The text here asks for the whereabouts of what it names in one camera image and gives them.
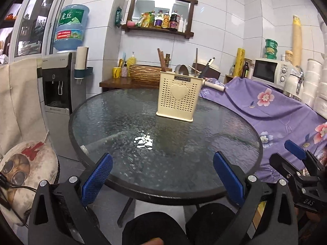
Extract black cable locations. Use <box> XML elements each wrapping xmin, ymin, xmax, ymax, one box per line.
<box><xmin>0</xmin><ymin>172</ymin><xmax>37</xmax><ymax>193</ymax></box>

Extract yellow film roll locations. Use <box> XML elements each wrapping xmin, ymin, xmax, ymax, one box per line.
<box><xmin>235</xmin><ymin>48</ymin><xmax>246</xmax><ymax>78</ymax></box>

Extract white microwave oven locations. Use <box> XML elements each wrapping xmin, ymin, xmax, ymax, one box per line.
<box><xmin>252</xmin><ymin>58</ymin><xmax>289</xmax><ymax>90</ymax></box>

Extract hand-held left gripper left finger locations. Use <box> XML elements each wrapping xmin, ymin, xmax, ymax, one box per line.
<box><xmin>28</xmin><ymin>153</ymin><xmax>114</xmax><ymax>245</ymax></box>

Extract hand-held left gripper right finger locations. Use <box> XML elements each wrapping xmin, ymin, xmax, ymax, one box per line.
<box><xmin>213</xmin><ymin>151</ymin><xmax>299</xmax><ymax>245</ymax></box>

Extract round glass table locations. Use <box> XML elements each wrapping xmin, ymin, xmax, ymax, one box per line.
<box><xmin>68</xmin><ymin>88</ymin><xmax>263</xmax><ymax>227</ymax></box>

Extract round printed cushion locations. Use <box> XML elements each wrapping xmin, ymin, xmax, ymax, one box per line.
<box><xmin>0</xmin><ymin>141</ymin><xmax>60</xmax><ymax>226</ymax></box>

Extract blue water jug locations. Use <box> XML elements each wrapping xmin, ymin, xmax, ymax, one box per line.
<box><xmin>53</xmin><ymin>4</ymin><xmax>90</xmax><ymax>53</ymax></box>

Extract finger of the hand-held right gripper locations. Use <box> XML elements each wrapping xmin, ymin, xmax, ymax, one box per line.
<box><xmin>269</xmin><ymin>153</ymin><xmax>304</xmax><ymax>184</ymax></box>
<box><xmin>284</xmin><ymin>140</ymin><xmax>324</xmax><ymax>174</ymax></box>

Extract wooden wall shelf with mirror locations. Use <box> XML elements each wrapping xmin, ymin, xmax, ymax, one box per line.
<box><xmin>121</xmin><ymin>0</ymin><xmax>198</xmax><ymax>39</ymax></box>

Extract glass door cabinet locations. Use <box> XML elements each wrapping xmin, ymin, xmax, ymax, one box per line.
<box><xmin>0</xmin><ymin>0</ymin><xmax>69</xmax><ymax>64</ymax></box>

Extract purple floral cloth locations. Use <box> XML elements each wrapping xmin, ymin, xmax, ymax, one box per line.
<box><xmin>199</xmin><ymin>77</ymin><xmax>327</xmax><ymax>184</ymax></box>

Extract grey water dispenser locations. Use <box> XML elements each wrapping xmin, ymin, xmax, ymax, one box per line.
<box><xmin>41</xmin><ymin>52</ymin><xmax>87</xmax><ymax>159</ymax></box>

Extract tall cream cup stack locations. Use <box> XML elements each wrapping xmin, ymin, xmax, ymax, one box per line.
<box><xmin>292</xmin><ymin>15</ymin><xmax>303</xmax><ymax>67</ymax></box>

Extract beige cloth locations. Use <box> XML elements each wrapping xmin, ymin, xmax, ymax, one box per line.
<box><xmin>0</xmin><ymin>57</ymin><xmax>49</xmax><ymax>154</ymax></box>

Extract cream plastic utensil holder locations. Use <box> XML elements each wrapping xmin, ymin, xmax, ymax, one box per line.
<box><xmin>156</xmin><ymin>71</ymin><xmax>205</xmax><ymax>123</ymax></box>

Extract wicker basket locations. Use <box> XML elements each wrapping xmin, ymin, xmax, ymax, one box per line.
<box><xmin>128</xmin><ymin>64</ymin><xmax>173</xmax><ymax>83</ymax></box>

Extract yellow snack packets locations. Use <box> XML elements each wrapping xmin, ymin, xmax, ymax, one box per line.
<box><xmin>137</xmin><ymin>12</ymin><xmax>151</xmax><ymax>28</ymax></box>

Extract person's left hand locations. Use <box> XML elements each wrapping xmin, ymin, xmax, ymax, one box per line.
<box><xmin>142</xmin><ymin>237</ymin><xmax>164</xmax><ymax>245</ymax></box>

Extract dark wooden side table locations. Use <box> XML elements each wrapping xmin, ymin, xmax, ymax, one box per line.
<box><xmin>99</xmin><ymin>77</ymin><xmax>164</xmax><ymax>92</ymax></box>

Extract black chopstick with gold band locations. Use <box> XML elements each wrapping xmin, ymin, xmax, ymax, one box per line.
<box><xmin>199</xmin><ymin>57</ymin><xmax>215</xmax><ymax>79</ymax></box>

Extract white lint roller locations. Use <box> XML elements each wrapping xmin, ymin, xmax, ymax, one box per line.
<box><xmin>203</xmin><ymin>80</ymin><xmax>226</xmax><ymax>92</ymax></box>

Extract green hanging packet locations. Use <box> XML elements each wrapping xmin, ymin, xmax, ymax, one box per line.
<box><xmin>115</xmin><ymin>6</ymin><xmax>123</xmax><ymax>27</ymax></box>

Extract white electric kettle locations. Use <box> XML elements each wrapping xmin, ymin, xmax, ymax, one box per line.
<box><xmin>283</xmin><ymin>66</ymin><xmax>304</xmax><ymax>99</ymax></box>

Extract white paper cup tube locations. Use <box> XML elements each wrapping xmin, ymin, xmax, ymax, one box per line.
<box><xmin>76</xmin><ymin>46</ymin><xmax>89</xmax><ymax>70</ymax></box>

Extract dark soy sauce bottle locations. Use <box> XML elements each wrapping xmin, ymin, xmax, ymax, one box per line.
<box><xmin>169</xmin><ymin>10</ymin><xmax>179</xmax><ymax>31</ymax></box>

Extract person's legs in black pants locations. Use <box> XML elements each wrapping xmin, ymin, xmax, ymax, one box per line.
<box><xmin>123</xmin><ymin>203</ymin><xmax>238</xmax><ymax>245</ymax></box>

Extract sauce bottle with blue label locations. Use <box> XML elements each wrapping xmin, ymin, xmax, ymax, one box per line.
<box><xmin>155</xmin><ymin>10</ymin><xmax>164</xmax><ymax>28</ymax></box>

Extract teal cup holder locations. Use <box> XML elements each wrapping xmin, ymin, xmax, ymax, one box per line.
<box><xmin>74</xmin><ymin>66</ymin><xmax>94</xmax><ymax>78</ymax></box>

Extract brown rice cooker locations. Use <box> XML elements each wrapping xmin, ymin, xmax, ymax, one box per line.
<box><xmin>193</xmin><ymin>61</ymin><xmax>221</xmax><ymax>81</ymax></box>

